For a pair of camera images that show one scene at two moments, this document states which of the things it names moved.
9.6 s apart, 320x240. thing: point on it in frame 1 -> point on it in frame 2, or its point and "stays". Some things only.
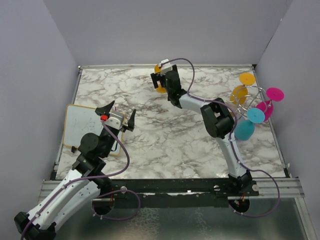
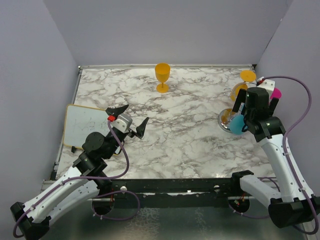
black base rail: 177,192 stays
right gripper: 156,78 -> 241,99
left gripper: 106,110 -> 140,129
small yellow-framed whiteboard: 80,120 stays
